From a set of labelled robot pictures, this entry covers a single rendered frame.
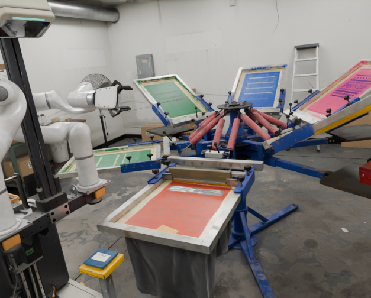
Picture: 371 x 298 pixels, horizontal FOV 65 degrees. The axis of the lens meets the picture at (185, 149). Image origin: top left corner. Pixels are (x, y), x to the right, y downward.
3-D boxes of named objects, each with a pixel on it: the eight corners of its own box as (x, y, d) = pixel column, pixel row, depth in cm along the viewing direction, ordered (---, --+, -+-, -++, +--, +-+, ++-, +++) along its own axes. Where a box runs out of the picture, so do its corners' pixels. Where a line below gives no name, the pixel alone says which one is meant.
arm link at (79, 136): (73, 161, 140) (65, 129, 136) (75, 154, 152) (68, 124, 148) (93, 158, 142) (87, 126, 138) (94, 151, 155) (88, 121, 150)
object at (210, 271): (211, 311, 141) (204, 237, 128) (204, 310, 142) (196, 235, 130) (236, 253, 180) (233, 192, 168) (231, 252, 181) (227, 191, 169)
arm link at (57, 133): (0, 148, 129) (13, 138, 147) (89, 148, 139) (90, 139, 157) (-3, 116, 126) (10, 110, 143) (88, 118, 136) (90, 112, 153)
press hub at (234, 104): (257, 256, 255) (252, 103, 216) (215, 248, 272) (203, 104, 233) (265, 231, 288) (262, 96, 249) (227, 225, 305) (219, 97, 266)
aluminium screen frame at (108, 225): (209, 254, 116) (209, 246, 115) (97, 231, 141) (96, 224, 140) (253, 178, 183) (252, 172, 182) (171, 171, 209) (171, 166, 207)
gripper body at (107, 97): (100, 91, 135) (122, 90, 132) (98, 112, 133) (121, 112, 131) (92, 85, 128) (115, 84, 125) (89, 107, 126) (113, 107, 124)
